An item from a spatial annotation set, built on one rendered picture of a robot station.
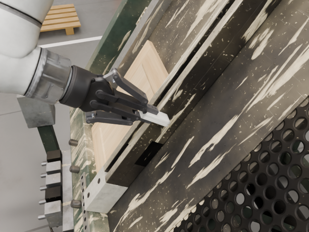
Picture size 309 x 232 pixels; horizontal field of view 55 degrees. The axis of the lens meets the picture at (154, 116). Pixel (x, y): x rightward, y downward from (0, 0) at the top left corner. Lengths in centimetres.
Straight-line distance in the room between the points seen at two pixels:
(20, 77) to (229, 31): 38
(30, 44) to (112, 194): 48
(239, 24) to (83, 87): 32
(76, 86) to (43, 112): 85
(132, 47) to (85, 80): 50
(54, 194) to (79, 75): 67
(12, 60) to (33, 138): 205
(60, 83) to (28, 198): 169
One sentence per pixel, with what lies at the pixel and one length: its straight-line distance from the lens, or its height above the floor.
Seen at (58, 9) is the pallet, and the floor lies 9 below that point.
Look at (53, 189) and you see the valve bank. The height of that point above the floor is 76.
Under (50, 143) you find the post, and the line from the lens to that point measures 155.
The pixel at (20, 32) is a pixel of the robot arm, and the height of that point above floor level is 147.
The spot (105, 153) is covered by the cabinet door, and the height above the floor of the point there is 94.
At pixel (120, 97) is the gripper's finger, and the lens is 58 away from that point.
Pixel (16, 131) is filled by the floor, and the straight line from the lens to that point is 265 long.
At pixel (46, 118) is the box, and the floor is 79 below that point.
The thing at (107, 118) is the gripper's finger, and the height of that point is 127.
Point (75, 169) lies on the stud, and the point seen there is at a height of 87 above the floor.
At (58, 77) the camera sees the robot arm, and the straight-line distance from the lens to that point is 52.
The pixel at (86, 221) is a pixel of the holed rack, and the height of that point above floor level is 89.
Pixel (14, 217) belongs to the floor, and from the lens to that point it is 211.
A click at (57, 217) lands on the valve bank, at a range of 113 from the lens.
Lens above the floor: 166
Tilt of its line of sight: 41 degrees down
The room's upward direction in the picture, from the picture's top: straight up
